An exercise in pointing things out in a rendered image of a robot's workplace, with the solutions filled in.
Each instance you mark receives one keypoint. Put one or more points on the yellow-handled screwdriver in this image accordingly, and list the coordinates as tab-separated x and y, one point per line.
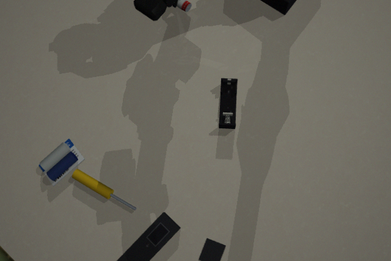
97	187

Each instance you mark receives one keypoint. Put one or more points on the red and white cylinder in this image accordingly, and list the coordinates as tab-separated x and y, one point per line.
184	5

